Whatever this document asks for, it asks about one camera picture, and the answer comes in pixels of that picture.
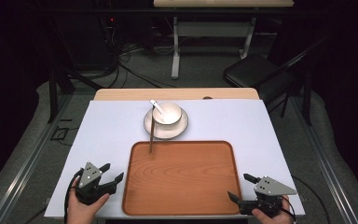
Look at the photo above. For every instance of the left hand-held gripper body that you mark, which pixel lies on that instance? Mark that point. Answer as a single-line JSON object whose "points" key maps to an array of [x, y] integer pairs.
{"points": [[88, 182]]}

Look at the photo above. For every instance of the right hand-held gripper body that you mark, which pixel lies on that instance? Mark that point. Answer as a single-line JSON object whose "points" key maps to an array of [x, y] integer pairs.
{"points": [[268, 191]]}

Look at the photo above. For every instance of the brown wooden tray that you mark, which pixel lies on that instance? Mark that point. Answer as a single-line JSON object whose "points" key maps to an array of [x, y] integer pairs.
{"points": [[183, 183]]}

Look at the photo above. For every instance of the brown wooden chopsticks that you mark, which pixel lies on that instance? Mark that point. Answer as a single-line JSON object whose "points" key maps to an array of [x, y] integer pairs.
{"points": [[151, 137]]}

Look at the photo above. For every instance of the white plate with dark rim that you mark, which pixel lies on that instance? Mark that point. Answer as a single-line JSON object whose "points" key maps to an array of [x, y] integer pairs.
{"points": [[171, 133]]}

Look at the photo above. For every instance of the white ceramic spoon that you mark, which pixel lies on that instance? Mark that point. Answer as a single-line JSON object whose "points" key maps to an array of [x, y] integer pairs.
{"points": [[157, 106]]}

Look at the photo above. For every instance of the white bowl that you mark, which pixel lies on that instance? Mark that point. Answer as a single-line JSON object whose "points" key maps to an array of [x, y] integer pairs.
{"points": [[174, 112]]}

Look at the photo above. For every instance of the person's right hand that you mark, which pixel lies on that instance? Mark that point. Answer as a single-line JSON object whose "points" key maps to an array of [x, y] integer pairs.
{"points": [[272, 217]]}

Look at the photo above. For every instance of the person's left hand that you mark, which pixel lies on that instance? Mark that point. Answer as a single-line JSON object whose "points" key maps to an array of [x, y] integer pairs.
{"points": [[80, 210]]}

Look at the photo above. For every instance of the white table sheet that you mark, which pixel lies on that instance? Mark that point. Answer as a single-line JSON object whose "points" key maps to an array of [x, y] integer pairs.
{"points": [[230, 124]]}

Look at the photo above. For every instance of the black metal stand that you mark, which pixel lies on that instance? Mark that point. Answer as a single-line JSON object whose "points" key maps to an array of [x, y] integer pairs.
{"points": [[53, 93]]}

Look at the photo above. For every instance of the light wooden table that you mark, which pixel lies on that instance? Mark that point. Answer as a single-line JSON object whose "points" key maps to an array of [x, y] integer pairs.
{"points": [[167, 94]]}

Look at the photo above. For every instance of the black folding chair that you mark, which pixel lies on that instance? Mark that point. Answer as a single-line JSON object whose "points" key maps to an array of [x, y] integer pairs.
{"points": [[248, 72]]}

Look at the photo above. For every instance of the desk with white legs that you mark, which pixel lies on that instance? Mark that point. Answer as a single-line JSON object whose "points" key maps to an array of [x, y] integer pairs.
{"points": [[213, 29]]}

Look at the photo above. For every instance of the aluminium floor rail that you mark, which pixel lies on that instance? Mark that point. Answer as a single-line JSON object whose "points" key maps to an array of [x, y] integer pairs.
{"points": [[28, 165], [326, 165]]}

